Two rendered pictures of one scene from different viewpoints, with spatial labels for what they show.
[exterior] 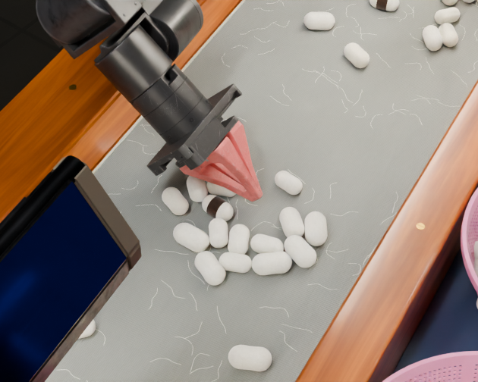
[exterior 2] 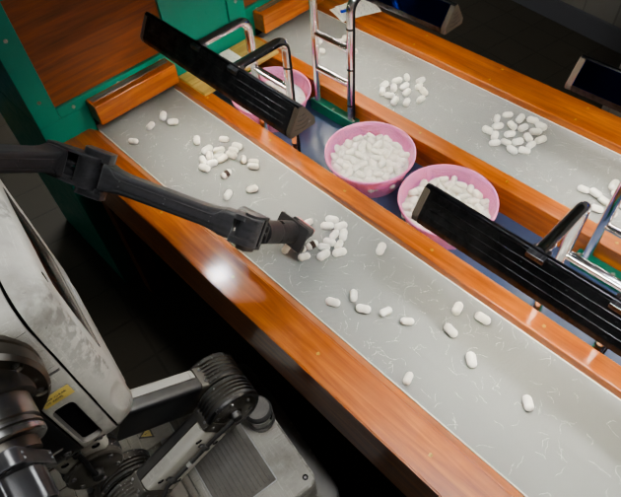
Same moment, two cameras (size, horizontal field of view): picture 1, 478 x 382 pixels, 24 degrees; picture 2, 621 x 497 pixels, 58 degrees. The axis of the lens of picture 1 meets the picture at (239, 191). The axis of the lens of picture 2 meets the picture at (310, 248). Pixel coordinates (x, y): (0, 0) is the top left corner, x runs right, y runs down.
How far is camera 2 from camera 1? 99 cm
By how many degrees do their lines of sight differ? 42
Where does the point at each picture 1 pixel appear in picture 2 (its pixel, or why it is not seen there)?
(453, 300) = not seen: hidden behind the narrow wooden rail
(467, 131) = (308, 168)
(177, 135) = (297, 234)
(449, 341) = not seen: hidden behind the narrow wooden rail
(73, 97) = (239, 277)
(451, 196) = (334, 179)
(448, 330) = not seen: hidden behind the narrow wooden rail
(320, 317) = (367, 229)
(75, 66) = (220, 274)
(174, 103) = (290, 226)
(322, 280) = (352, 224)
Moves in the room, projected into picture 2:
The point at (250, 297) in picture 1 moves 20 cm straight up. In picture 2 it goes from (353, 245) to (353, 191)
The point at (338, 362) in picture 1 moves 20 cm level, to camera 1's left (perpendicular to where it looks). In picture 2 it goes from (392, 224) to (375, 285)
